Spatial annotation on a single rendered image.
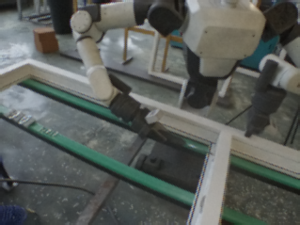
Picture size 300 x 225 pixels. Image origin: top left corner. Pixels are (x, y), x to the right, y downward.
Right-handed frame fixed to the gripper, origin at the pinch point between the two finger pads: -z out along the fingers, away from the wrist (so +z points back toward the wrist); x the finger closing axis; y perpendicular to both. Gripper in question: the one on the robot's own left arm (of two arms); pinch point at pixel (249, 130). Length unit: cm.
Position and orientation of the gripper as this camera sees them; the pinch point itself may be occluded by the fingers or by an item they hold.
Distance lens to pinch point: 77.6
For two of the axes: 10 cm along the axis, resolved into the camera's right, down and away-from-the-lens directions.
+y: 9.1, 3.3, -2.5
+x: -4.0, 5.2, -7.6
